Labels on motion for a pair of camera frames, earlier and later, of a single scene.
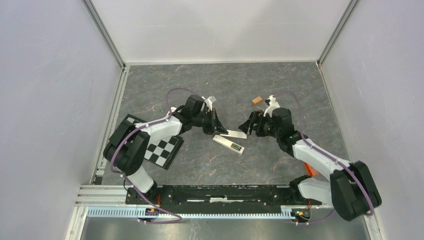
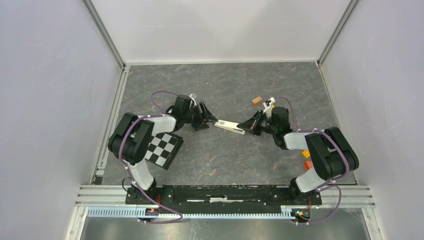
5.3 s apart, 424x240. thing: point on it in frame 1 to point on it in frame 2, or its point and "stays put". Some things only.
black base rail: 202,196 stays put
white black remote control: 228,144 to 230,126
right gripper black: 258,118 stays put
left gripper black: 214,124 to 206,113
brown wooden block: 257,100 stays put
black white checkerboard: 160,151 stays put
